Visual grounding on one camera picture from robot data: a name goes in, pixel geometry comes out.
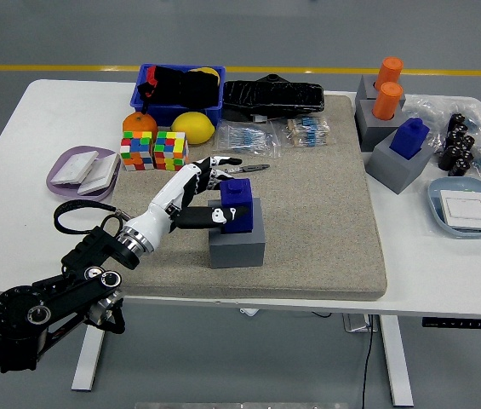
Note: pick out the orange cylinder seal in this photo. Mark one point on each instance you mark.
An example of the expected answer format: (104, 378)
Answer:
(387, 102)
(390, 70)

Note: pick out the blue plastic bin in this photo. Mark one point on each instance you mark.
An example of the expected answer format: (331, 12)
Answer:
(172, 113)

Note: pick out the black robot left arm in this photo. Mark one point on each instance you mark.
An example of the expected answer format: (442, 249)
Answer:
(18, 315)

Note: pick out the blue-grey dish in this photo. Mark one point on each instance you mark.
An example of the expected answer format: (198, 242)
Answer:
(438, 204)

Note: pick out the blue square seal stamp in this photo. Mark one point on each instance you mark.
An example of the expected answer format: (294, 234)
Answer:
(240, 200)
(408, 138)

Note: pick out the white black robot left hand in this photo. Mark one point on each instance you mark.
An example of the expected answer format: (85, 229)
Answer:
(163, 204)

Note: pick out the grey seal holder block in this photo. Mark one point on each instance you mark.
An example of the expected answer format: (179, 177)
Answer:
(236, 253)
(370, 128)
(389, 170)
(365, 89)

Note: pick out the clear bag of taped resistors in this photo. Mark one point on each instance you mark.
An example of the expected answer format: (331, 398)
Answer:
(308, 132)

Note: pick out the yellow curved object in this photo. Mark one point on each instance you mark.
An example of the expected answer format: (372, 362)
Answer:
(206, 70)

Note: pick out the black table control panel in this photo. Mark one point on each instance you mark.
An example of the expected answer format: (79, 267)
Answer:
(457, 323)

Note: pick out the grey-brown fabric mat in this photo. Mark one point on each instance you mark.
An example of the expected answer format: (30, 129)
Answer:
(308, 213)

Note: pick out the silver box under table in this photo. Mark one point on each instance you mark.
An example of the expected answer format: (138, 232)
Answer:
(355, 324)

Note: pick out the colourful puzzle cube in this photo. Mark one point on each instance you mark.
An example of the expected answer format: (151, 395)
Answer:
(171, 151)
(136, 151)

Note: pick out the white wall switch panel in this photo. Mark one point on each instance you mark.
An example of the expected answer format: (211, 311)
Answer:
(463, 211)
(101, 174)
(74, 167)

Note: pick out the clear bag of blue resistors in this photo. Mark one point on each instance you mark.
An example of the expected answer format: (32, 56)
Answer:
(244, 138)

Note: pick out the small white part under table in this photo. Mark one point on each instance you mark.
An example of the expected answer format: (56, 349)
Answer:
(249, 312)

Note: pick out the black grey pen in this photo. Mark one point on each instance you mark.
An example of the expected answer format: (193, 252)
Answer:
(255, 167)

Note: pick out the white table leg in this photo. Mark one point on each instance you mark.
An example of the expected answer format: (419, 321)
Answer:
(87, 366)
(395, 362)

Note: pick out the purple dish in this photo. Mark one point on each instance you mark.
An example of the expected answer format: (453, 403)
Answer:
(59, 187)

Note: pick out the orange fruit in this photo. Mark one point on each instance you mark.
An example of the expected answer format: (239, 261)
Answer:
(140, 123)

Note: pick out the yellow lemon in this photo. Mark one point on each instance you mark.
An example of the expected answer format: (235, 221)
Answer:
(193, 128)

